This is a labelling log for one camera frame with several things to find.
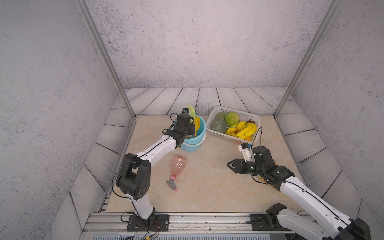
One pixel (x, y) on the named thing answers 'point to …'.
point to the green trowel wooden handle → (192, 112)
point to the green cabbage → (231, 118)
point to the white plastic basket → (244, 116)
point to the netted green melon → (218, 124)
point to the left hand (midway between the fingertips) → (193, 123)
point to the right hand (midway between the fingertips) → (231, 165)
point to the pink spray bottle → (178, 165)
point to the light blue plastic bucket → (194, 144)
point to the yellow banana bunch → (242, 130)
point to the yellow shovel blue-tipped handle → (197, 124)
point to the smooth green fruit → (220, 115)
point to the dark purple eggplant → (251, 121)
